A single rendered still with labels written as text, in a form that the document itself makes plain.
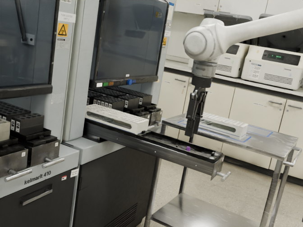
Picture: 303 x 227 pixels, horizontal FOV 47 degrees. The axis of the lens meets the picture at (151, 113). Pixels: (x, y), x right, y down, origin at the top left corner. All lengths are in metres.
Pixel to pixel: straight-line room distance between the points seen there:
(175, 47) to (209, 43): 3.50
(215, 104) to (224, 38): 2.65
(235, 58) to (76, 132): 2.44
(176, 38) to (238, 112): 1.41
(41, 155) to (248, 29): 0.80
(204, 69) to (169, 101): 2.68
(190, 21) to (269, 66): 1.36
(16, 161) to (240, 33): 0.81
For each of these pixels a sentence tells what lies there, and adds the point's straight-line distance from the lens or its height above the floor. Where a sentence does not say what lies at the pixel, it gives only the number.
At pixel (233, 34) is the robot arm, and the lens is 1.15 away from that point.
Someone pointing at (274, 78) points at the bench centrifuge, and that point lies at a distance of 3.63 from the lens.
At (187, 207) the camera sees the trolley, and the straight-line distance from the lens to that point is 2.12.
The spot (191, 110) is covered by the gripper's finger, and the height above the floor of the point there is 0.98.
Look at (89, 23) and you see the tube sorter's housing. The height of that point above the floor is 1.23.
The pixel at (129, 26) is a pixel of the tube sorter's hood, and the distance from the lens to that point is 1.69.
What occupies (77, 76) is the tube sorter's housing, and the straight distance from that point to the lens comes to 1.45.
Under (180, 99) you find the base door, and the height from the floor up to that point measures 0.55.
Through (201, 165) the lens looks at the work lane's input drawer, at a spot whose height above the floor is 0.79.
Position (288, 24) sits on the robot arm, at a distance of 1.24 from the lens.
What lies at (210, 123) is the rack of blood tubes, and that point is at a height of 0.84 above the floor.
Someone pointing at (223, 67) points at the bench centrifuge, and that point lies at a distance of 3.72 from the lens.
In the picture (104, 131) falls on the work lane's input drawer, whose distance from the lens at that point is 1.52.
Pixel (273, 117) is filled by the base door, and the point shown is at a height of 0.61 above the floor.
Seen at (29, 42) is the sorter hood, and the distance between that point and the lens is 1.22.
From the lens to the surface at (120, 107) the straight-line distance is 1.75.
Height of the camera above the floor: 1.25
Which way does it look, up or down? 13 degrees down
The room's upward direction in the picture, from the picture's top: 10 degrees clockwise
